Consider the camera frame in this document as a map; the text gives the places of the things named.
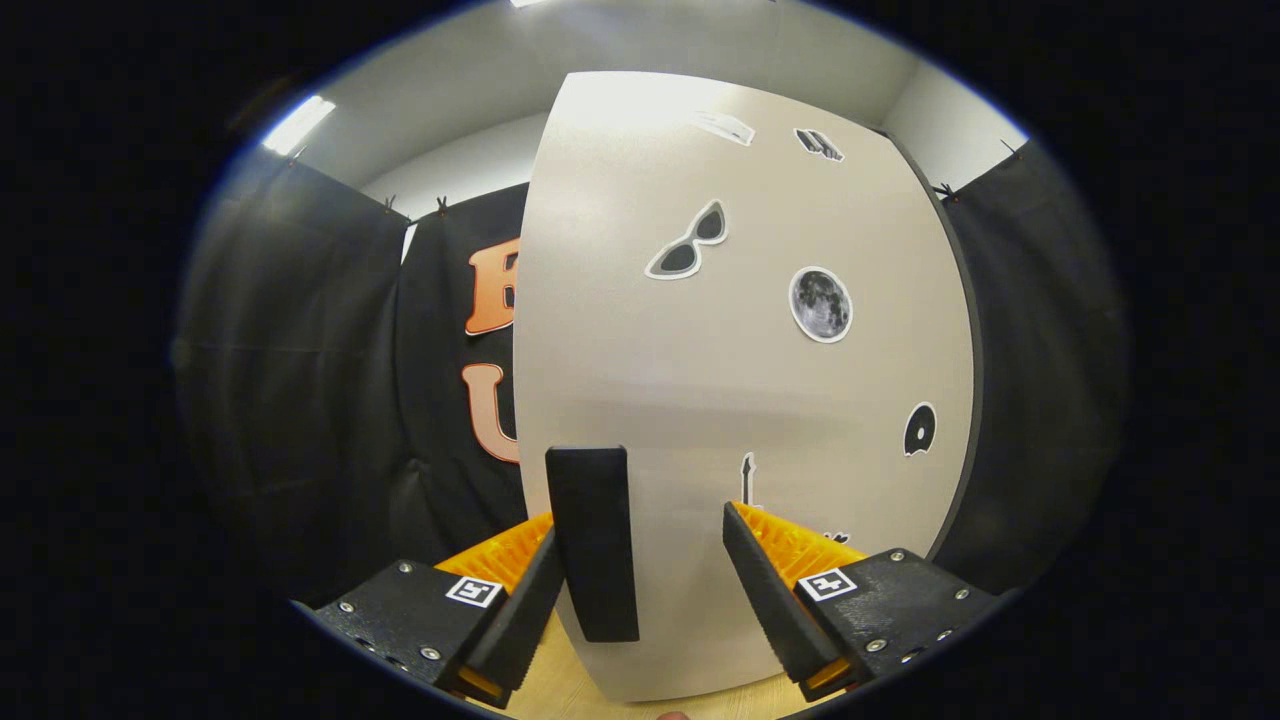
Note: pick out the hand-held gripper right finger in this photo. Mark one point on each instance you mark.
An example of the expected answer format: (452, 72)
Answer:
(765, 590)

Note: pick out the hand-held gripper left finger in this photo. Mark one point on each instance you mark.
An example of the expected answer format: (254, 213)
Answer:
(520, 620)

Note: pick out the beige shoe cabinet door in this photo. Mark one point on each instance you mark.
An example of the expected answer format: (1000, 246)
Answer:
(700, 400)

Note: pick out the black backdrop cloth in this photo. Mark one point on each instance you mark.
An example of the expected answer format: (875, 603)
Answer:
(300, 400)

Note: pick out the row of black cloth clips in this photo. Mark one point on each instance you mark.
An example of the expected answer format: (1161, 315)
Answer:
(441, 205)

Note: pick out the small ceiling light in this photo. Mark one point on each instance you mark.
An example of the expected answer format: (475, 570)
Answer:
(298, 125)

